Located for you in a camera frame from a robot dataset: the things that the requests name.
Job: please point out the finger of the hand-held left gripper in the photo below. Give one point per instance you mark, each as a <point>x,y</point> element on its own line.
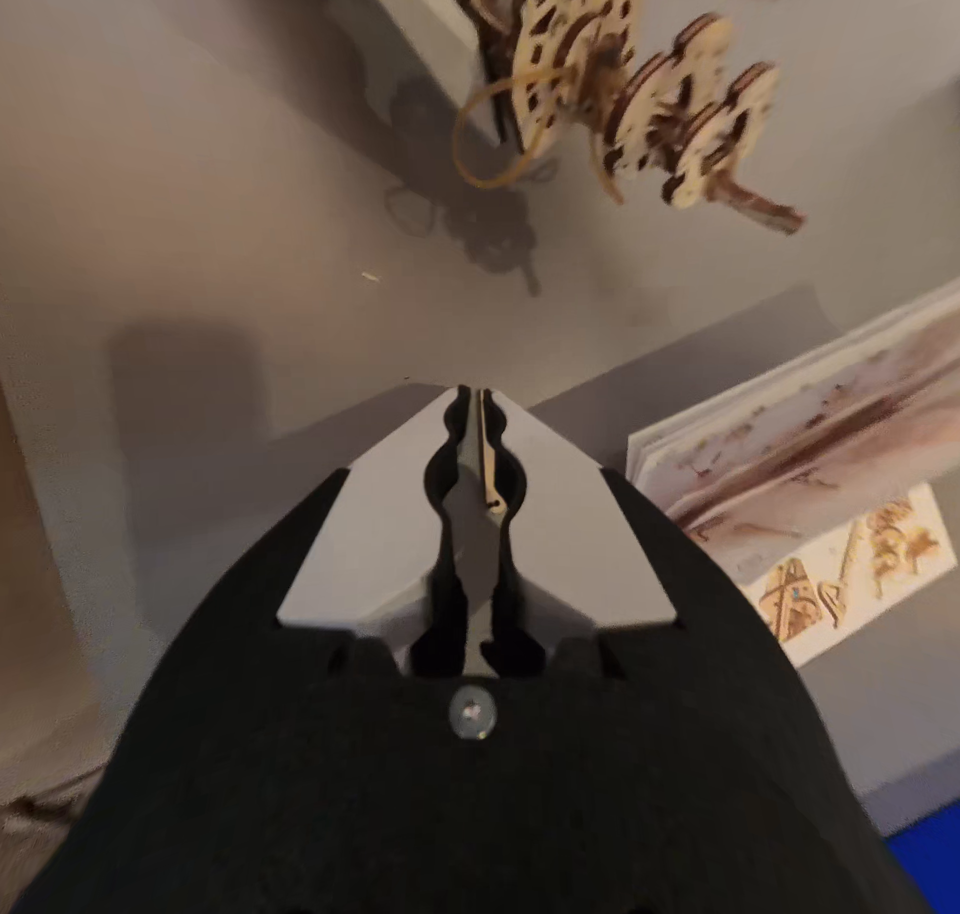
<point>420,6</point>

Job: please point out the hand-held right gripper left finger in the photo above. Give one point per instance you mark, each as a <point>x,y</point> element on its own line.
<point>360,539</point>

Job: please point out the small wooden model part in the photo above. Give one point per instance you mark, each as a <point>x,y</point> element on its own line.
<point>487,471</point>

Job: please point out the blue plastic bin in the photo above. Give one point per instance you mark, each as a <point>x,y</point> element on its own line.
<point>937,869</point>

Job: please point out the illustrated instruction booklet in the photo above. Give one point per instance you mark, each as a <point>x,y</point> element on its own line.
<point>810,419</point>

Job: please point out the wooden mechanical model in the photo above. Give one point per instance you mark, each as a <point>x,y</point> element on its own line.
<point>570,36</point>

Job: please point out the white illustrated instruction sheet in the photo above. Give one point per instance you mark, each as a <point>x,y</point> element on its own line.
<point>855,591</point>

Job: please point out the yellow rubber band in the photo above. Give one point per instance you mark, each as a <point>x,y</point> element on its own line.
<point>491,182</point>

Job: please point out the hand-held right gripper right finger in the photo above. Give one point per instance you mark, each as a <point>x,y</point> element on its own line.
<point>577,539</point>

